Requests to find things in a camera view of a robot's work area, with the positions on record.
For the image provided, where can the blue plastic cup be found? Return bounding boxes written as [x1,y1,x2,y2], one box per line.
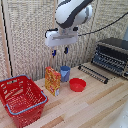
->
[59,65,72,83]

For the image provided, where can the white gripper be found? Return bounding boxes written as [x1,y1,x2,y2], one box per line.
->
[44,27,80,58]

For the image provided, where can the red plastic bowl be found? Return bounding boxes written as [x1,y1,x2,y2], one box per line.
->
[69,77,87,93]

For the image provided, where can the mac and cheese carton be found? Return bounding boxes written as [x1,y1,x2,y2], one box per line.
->
[44,66,62,97]

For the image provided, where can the beige folding screen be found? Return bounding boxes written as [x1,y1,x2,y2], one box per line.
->
[0,0,128,82]

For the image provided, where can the black toaster oven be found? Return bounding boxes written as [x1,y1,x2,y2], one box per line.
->
[90,37,128,81]

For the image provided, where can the red shopping basket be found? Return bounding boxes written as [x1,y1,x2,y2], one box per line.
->
[0,74,49,128]

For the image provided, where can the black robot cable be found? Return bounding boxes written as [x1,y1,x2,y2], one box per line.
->
[77,11,128,37]

